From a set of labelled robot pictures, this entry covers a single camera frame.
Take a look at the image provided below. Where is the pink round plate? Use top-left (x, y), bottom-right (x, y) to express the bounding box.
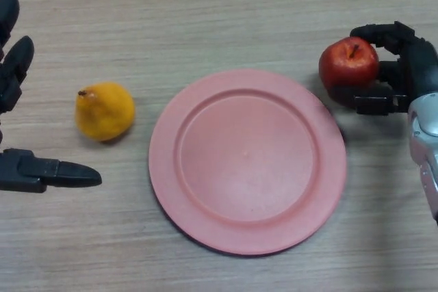
top-left (148, 68), bottom-right (348, 256)

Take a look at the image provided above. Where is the red apple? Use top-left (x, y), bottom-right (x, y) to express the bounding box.
top-left (318, 37), bottom-right (381, 107)

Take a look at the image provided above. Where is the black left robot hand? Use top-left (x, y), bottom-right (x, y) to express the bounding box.
top-left (0, 0), bottom-right (103, 194)

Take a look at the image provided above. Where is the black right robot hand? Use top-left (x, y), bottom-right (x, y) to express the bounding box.
top-left (349, 21), bottom-right (438, 116)

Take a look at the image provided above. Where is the yellow pear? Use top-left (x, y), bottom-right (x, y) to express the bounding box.
top-left (74, 81), bottom-right (136, 142)

